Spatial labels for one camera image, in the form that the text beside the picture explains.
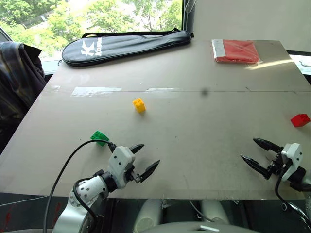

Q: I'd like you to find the yellow toy brick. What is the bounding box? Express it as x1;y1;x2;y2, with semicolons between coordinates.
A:
132;98;146;114

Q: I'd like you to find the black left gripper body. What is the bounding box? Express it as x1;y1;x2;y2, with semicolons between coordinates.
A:
124;167;143;184

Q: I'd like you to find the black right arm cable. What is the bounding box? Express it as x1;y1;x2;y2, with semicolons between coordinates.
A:
275;163;311;230

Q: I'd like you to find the red plastic-wrapped package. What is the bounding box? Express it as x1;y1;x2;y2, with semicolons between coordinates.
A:
210;38;260;65

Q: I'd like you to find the grey robot torso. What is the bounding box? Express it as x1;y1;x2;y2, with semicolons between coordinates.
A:
143;221;262;233

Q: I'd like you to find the dark plaid jacket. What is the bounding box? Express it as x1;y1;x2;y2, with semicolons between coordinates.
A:
0;41;47;122

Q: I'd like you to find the dark window frame post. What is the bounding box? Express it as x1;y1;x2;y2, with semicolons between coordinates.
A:
181;0;196;37

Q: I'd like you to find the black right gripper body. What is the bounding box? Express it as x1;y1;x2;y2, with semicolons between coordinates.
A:
266;151;287;181

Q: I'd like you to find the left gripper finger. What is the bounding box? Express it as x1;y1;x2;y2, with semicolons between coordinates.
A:
139;159;161;183
128;144;145;154

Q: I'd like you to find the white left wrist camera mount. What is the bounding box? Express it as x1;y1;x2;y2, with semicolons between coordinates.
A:
107;146;136;189

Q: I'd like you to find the thin grey cable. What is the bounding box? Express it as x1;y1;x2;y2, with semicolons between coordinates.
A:
189;200;214;223

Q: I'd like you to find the red toy brick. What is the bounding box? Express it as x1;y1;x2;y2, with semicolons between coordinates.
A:
290;113;311;128

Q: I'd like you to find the green toy brick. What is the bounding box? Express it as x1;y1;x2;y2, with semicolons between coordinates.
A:
90;130;110;147

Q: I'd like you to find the white cylinder under table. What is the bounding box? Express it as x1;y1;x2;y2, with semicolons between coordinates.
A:
201;200;230;225
133;199;163;233

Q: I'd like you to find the black racket bag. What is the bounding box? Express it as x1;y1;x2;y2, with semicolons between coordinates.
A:
58;28;194;67

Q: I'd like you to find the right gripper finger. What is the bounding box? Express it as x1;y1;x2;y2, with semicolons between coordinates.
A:
253;138;284;153
240;154;271;181

